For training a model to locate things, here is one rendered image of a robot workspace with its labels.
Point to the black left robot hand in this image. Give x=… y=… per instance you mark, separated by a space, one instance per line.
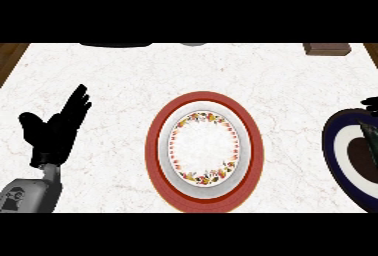
x=53 y=133

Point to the brown wooden block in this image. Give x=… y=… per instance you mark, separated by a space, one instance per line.
x=326 y=49

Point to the dark purple eggplant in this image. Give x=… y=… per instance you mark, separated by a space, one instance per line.
x=364 y=156

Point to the black flat appliance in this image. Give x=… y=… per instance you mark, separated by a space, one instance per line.
x=115 y=44

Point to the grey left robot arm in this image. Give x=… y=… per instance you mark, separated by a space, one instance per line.
x=34 y=193

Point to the red round placemat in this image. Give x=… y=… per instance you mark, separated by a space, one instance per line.
x=156 y=160

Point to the small grey object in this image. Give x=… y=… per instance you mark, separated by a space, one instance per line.
x=192 y=44

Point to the navy and white plate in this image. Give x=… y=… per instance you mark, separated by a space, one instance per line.
x=339 y=156

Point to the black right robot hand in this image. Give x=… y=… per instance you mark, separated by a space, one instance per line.
x=372 y=105

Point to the white floral rimmed plate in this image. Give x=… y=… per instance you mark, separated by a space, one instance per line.
x=204 y=150

